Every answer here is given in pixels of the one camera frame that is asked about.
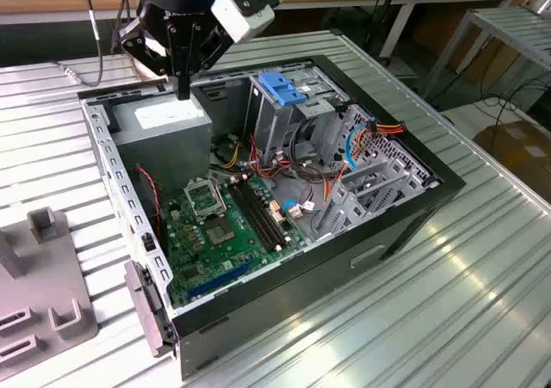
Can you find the white board connector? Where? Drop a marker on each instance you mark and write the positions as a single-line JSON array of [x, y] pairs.
[[295, 211]]

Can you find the metal slat side table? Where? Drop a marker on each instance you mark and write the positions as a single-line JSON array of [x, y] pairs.
[[503, 26]]

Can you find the black RAM slot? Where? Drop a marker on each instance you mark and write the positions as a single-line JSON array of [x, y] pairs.
[[265, 218], [253, 220]]

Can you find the grey card retention latch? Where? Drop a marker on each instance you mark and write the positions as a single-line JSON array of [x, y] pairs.
[[144, 306]]

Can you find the grey parts rack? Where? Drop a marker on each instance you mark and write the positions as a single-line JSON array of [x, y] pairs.
[[43, 276]]

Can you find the blue optical drive latch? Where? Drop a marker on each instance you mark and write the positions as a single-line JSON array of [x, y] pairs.
[[280, 89]]

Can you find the green motherboard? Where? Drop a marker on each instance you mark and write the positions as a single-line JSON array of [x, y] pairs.
[[181, 242]]

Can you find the grey power supply unit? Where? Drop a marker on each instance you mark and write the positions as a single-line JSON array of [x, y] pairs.
[[163, 147]]

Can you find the black open PC case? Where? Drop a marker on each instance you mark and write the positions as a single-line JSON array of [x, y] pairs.
[[301, 285]]

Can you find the brown cardboard box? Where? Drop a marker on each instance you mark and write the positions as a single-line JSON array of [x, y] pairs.
[[516, 147]]

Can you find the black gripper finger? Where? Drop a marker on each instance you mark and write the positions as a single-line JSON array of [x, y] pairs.
[[211, 48], [148, 59]]

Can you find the metal disk bay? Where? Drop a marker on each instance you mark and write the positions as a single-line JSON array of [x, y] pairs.
[[357, 209]]

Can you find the blue expansion slot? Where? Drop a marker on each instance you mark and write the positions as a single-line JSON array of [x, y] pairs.
[[219, 278]]

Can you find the CPU socket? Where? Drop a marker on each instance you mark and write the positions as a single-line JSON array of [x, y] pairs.
[[220, 231]]

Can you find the metal optical drive cage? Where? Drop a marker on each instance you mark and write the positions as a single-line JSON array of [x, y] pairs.
[[275, 121]]

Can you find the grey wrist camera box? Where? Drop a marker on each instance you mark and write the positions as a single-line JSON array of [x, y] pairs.
[[241, 22]]

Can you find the black case fan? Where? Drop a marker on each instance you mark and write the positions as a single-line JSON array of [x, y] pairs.
[[148, 203]]

